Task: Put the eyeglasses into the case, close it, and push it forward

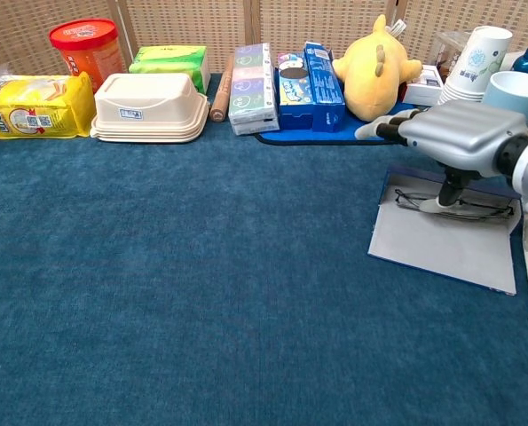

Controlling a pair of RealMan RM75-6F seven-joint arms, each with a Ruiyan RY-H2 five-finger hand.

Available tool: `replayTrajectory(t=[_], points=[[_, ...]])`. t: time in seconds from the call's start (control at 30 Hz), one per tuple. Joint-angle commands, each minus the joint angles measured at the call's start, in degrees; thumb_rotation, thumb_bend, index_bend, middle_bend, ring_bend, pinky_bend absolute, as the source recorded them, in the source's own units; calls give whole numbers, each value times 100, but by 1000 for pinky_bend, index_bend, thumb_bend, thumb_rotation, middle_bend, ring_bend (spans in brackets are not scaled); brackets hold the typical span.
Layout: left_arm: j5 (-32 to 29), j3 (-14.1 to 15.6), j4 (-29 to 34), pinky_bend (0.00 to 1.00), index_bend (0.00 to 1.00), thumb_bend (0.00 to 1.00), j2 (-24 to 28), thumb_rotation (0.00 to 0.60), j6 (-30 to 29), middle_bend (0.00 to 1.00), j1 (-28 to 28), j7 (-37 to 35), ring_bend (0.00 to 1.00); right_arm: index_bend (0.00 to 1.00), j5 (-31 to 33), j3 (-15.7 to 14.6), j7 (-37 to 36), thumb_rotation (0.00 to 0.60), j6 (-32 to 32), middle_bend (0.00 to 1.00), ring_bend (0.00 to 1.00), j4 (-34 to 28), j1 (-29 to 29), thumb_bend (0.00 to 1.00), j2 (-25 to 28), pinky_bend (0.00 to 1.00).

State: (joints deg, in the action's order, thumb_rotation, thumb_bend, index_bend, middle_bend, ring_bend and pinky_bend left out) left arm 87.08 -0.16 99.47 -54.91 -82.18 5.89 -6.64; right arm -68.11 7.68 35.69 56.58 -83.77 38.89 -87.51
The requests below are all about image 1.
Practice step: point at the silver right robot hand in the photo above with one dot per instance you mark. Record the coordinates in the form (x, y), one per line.
(463, 133)

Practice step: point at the black eyeglasses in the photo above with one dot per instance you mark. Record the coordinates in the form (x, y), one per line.
(407, 200)

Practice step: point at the small white red-print box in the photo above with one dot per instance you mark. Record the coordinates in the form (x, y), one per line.
(423, 89)

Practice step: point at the light blue mug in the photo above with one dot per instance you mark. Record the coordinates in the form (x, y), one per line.
(512, 91)

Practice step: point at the stack of white paper cups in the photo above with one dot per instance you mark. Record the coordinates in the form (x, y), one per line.
(472, 66)

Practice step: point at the clear box of brown snacks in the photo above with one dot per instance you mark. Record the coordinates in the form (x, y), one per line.
(445, 53)

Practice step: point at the yellow plush toy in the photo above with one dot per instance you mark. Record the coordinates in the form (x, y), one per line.
(374, 75)

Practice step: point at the dark blue biscuit box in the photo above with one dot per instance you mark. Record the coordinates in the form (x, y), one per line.
(328, 89)

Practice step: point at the blue cloth mat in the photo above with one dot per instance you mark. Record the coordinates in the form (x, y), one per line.
(317, 136)

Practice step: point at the blue cartoon cookie box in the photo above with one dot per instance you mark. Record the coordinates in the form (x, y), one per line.
(292, 93)

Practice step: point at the pastel multicolour tissue pack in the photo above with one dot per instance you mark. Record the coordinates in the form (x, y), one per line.
(252, 89)

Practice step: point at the wooden rolling pin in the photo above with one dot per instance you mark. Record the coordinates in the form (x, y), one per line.
(221, 97)

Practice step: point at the green tissue pack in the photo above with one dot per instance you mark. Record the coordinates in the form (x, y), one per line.
(170, 60)

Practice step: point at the woven folding screen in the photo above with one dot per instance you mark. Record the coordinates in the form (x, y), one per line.
(179, 22)

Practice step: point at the beige plastic lunch box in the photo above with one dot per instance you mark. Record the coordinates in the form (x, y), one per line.
(148, 106)

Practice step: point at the orange tub with red lid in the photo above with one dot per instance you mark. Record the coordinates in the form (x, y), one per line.
(90, 53)

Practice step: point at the yellow snack package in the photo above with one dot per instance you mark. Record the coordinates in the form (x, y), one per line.
(33, 106)

